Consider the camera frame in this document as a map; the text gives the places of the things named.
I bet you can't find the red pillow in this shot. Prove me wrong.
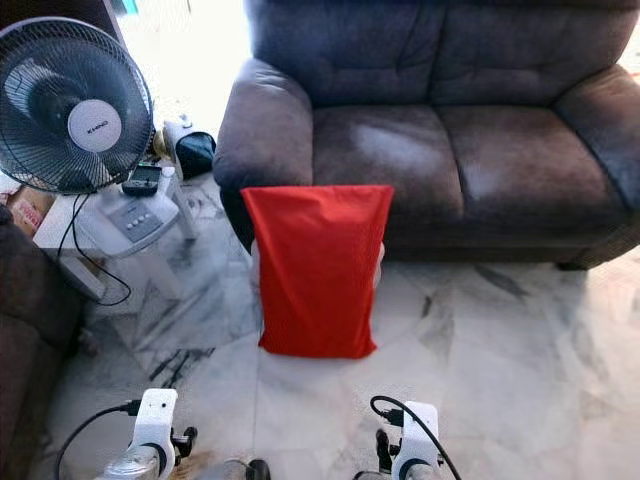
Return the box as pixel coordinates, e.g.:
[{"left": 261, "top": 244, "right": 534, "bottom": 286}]
[{"left": 241, "top": 184, "right": 395, "bottom": 360}]

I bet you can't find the dark brown two-seat sofa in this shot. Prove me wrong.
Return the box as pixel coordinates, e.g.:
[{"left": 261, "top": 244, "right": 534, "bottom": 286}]
[{"left": 213, "top": 0, "right": 640, "bottom": 271}]

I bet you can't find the small white table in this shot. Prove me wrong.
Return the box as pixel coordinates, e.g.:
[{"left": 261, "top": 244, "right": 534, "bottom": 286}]
[{"left": 34, "top": 168, "right": 199, "bottom": 301}]

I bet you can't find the black power adapter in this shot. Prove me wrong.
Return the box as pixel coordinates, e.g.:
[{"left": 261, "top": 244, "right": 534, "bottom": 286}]
[{"left": 121, "top": 180, "right": 159, "bottom": 198}]

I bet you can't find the cardboard box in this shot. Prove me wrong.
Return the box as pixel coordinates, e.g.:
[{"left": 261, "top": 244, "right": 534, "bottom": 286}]
[{"left": 0, "top": 182, "right": 58, "bottom": 233}]

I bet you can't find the black pouch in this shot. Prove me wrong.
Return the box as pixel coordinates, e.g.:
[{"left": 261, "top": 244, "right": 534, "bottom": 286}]
[{"left": 175, "top": 132, "right": 218, "bottom": 182}]

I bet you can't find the white plastic bottle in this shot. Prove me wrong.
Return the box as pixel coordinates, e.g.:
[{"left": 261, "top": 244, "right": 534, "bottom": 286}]
[{"left": 163, "top": 113, "right": 195, "bottom": 153}]

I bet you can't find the black and white table fan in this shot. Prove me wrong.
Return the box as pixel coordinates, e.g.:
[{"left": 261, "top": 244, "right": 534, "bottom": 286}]
[{"left": 0, "top": 16, "right": 184, "bottom": 259}]

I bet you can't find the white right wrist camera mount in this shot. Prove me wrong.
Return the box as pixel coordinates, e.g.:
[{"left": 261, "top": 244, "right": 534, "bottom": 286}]
[{"left": 390, "top": 401, "right": 442, "bottom": 471}]

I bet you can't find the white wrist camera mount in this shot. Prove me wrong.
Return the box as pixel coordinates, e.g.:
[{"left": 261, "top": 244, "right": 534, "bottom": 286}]
[
  {"left": 390, "top": 401, "right": 442, "bottom": 471},
  {"left": 134, "top": 388, "right": 179, "bottom": 453}
]

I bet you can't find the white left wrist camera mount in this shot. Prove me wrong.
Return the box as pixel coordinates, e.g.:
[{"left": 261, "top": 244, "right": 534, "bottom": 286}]
[{"left": 134, "top": 388, "right": 179, "bottom": 453}]

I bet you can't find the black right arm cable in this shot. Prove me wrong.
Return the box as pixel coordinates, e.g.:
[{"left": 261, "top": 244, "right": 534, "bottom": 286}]
[{"left": 369, "top": 395, "right": 463, "bottom": 480}]

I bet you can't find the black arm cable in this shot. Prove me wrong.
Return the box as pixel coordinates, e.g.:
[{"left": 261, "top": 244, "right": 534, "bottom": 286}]
[
  {"left": 369, "top": 395, "right": 463, "bottom": 480},
  {"left": 55, "top": 400, "right": 142, "bottom": 480}
]

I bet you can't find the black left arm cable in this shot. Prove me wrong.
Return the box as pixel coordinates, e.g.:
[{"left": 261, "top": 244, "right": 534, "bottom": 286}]
[{"left": 55, "top": 400, "right": 142, "bottom": 480}]

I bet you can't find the thin black fan cable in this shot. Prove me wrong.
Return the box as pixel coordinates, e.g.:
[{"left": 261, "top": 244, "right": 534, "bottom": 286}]
[{"left": 57, "top": 194, "right": 133, "bottom": 308}]

